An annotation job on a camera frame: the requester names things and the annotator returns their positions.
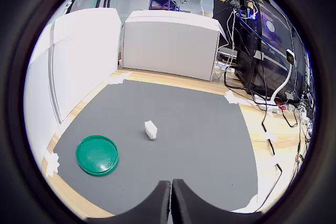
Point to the round green lid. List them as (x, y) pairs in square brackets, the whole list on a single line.
[(95, 155)]

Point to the white tape piece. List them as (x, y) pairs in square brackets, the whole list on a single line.
[(52, 162), (118, 79), (233, 98), (270, 137), (275, 159)]

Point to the blue storage rack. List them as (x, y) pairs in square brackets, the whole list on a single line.
[(160, 3)]

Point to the white partition panel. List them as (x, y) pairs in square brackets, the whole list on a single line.
[(39, 90), (168, 48), (86, 51)]

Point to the small white plastic terminal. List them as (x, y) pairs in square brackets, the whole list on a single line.
[(150, 129)]

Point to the black monitor screen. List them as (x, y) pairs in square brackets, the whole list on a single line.
[(278, 32)]

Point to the white gooseneck camera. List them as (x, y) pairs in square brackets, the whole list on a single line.
[(289, 56)]

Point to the black computer tower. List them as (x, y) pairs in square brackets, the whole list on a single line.
[(244, 51)]

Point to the white power strip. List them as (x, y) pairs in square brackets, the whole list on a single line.
[(273, 106)]

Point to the dark grey mat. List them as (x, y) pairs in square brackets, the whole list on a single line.
[(183, 129)]

